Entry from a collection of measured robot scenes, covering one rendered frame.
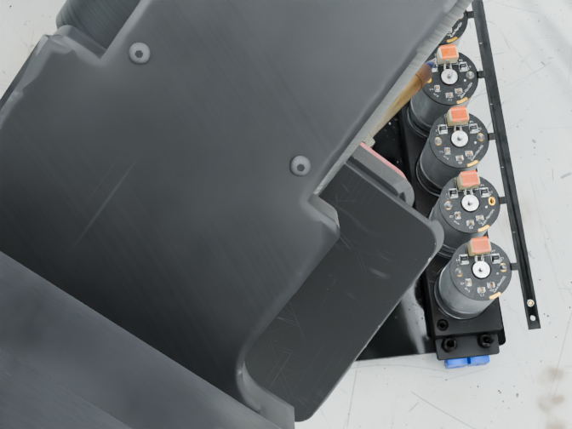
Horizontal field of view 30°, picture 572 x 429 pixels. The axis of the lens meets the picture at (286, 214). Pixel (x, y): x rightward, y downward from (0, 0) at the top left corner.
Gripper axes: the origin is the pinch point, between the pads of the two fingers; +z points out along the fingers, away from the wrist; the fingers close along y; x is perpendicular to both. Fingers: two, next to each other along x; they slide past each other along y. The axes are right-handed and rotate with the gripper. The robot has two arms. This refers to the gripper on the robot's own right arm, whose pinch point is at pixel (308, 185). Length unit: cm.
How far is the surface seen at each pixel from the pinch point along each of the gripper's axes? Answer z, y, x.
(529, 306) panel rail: 7.4, -8.9, 0.3
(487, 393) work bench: 11.6, -10.1, 5.5
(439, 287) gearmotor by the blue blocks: 9.5, -5.6, 2.4
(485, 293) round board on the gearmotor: 7.0, -7.2, 0.8
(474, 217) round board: 8.1, -5.0, -1.2
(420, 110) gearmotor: 11.4, -0.3, -3.0
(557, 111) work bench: 17.9, -5.0, -6.0
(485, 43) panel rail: 11.3, -0.9, -6.9
